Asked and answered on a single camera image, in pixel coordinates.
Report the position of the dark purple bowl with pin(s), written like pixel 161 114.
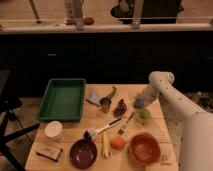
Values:
pixel 83 154

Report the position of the white round container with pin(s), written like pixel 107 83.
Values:
pixel 54 130

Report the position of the green pepper toy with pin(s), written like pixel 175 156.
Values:
pixel 112 93

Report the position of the black chair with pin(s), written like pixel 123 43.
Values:
pixel 9 115

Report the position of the wooden block eraser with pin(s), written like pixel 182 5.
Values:
pixel 52 153

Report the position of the small green brush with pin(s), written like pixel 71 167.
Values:
pixel 123 128

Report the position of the metal measuring cup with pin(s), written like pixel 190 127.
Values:
pixel 105 104

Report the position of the green plastic tray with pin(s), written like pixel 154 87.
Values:
pixel 63 100

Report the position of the green plastic cup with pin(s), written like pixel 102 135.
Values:
pixel 143 115

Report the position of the black white brush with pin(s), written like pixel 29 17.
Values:
pixel 89 134

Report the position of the red object on counter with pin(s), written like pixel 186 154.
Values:
pixel 88 21

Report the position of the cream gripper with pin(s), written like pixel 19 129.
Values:
pixel 149 94

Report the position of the yellow corn toy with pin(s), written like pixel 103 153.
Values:
pixel 105 145

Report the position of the orange bowl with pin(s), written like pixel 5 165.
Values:
pixel 144 150

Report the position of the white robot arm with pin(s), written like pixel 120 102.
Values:
pixel 196 149

